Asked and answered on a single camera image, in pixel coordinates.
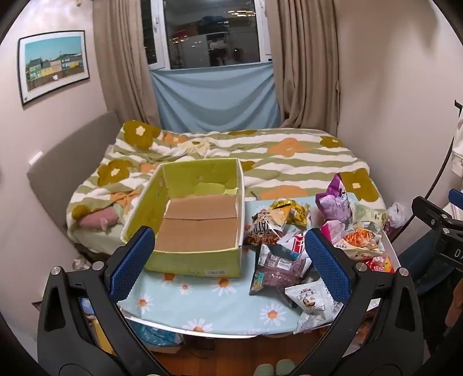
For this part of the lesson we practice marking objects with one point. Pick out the green cardboard box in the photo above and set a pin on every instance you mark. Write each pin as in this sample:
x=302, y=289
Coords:
x=195, y=260

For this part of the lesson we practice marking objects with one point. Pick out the brown purple snack bag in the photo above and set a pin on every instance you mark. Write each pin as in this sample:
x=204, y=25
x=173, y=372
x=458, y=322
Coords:
x=278, y=269

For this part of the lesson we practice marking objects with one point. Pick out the person's right forearm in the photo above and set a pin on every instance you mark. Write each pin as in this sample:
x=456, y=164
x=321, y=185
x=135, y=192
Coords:
x=455, y=307

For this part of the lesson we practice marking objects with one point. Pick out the red white snack packet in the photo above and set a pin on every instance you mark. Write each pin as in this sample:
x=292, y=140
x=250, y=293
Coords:
x=294, y=244

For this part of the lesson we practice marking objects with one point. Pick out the pink white snack packet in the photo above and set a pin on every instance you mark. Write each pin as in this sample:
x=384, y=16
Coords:
x=332, y=229

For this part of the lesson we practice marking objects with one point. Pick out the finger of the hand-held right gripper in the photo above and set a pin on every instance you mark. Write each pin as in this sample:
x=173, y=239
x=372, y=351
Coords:
x=428, y=211
x=456, y=197

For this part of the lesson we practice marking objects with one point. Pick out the silver white snack packet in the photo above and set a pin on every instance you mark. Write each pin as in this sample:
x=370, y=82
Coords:
x=316, y=322

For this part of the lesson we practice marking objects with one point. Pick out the framed picture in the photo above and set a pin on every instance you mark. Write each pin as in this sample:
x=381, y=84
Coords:
x=54, y=65

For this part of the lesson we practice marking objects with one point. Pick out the white garment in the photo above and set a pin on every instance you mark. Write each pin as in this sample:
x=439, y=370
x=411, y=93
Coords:
x=458, y=152

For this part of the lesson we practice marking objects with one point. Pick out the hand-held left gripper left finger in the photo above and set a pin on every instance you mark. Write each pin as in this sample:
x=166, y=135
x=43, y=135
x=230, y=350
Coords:
x=132, y=267

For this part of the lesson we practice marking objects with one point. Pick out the green striped floral blanket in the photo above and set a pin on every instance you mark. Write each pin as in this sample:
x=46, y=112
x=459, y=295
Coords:
x=289, y=159

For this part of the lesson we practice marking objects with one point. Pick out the person's leg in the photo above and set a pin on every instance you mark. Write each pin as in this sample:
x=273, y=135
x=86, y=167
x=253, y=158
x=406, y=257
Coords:
x=423, y=260

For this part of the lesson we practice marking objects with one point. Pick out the purple snack packet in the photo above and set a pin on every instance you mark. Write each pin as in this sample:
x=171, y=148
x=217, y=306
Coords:
x=334, y=204

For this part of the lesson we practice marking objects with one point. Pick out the light blue daisy tablecloth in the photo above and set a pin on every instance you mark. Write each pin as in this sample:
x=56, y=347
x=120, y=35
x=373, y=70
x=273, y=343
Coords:
x=217, y=303

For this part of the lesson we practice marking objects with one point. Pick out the beige curtain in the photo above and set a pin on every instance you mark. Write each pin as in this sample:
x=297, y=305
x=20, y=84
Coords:
x=307, y=72
x=123, y=72

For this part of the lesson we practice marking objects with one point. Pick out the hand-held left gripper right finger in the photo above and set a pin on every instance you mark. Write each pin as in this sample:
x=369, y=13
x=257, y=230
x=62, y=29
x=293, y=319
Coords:
x=327, y=267

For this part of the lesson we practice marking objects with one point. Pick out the orange snack packet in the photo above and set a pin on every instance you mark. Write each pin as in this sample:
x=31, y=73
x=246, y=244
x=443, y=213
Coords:
x=361, y=238

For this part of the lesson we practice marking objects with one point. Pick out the blue cloth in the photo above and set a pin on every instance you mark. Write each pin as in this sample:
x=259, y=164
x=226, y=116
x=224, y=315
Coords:
x=213, y=97

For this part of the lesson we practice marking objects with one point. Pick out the white plastic bag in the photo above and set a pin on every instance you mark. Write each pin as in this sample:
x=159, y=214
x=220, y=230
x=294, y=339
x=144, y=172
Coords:
x=396, y=215

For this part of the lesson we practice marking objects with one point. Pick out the blue patterned bag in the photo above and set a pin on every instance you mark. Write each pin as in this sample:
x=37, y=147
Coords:
x=155, y=334

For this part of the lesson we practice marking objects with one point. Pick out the red yellow snack packet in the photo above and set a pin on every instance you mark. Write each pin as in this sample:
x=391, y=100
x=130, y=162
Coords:
x=383, y=265

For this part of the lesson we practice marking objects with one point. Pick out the grey headboard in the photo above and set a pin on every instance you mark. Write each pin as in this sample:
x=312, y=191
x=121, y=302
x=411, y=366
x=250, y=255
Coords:
x=61, y=162

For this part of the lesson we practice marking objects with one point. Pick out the green slipper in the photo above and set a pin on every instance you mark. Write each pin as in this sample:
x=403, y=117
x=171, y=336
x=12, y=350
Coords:
x=285, y=368
x=263, y=370

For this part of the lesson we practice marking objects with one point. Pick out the window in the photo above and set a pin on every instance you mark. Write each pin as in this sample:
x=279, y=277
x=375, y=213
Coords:
x=209, y=36

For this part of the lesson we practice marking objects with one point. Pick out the pale green snack packet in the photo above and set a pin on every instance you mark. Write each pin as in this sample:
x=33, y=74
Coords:
x=369, y=217

